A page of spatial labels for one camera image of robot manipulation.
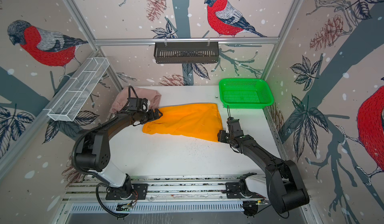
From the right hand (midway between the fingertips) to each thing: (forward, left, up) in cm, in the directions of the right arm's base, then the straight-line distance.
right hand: (221, 136), depth 89 cm
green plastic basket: (+40, -22, -5) cm, 46 cm away
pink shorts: (+28, +75, +3) cm, 80 cm away
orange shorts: (+10, +13, 0) cm, 17 cm away
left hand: (+9, +41, +8) cm, 43 cm away
